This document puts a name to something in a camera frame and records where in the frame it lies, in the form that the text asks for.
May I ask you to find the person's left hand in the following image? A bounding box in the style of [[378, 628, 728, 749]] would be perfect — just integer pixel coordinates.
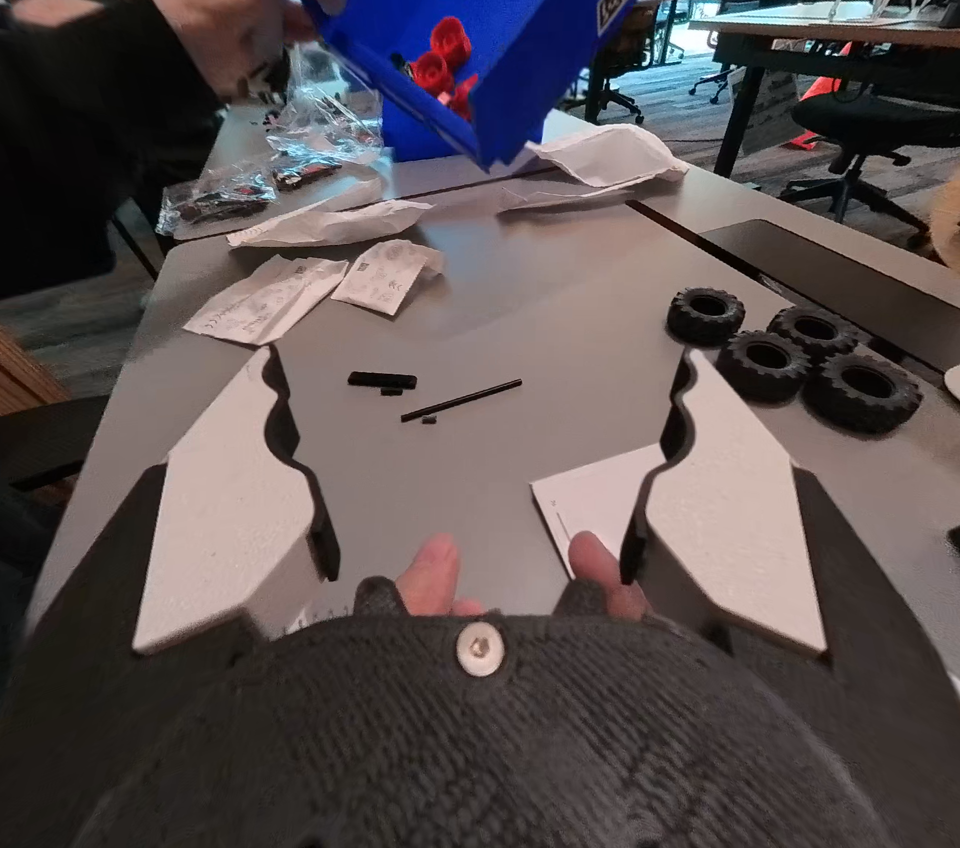
[[153, 0, 321, 104]]

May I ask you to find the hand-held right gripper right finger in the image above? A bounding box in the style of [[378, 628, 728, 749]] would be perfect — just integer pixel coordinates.
[[618, 348, 830, 656]]

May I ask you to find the person's left forearm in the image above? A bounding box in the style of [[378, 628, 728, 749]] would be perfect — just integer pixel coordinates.
[[0, 0, 230, 298]]

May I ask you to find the crumpled white paper bag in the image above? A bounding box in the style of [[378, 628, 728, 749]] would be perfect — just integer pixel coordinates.
[[227, 177, 435, 249]]

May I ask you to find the pile of small toy bricks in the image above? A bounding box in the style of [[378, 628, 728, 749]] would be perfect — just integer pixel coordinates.
[[390, 52, 481, 123]]

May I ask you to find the small white printed paper bag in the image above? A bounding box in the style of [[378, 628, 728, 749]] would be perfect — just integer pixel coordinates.
[[330, 241, 449, 317]]

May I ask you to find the grey desk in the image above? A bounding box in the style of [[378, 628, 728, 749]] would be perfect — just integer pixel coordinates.
[[26, 106, 960, 677]]

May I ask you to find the wooden-top table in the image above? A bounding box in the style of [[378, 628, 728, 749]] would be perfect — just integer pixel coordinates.
[[688, 1, 960, 180]]

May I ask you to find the black office chair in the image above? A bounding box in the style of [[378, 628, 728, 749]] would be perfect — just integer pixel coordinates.
[[778, 89, 960, 251], [581, 1, 655, 125]]

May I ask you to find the open instruction booklet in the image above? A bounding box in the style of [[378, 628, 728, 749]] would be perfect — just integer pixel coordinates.
[[529, 443, 669, 583]]

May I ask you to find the person's right hand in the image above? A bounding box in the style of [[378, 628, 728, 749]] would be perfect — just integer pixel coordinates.
[[395, 531, 654, 624]]

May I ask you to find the long black toy axle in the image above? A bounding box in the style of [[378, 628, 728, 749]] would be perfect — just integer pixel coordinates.
[[400, 379, 524, 423]]

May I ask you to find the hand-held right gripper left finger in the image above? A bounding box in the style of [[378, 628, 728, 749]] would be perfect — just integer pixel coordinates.
[[131, 344, 343, 656]]

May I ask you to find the clear plastic bag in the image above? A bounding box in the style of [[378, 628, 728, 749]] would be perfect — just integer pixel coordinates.
[[266, 42, 385, 191], [156, 164, 279, 238]]

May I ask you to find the orange plastic object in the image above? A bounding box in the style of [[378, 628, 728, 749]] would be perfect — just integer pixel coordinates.
[[780, 42, 854, 152]]

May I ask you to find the red toy wheel hub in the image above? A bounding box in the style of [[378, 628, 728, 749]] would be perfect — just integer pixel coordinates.
[[429, 16, 474, 67], [410, 51, 456, 97]]

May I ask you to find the black toy tyre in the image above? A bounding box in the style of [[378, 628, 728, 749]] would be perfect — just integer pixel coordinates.
[[767, 305, 861, 360], [666, 286, 748, 347], [801, 354, 924, 435], [714, 330, 813, 404]]

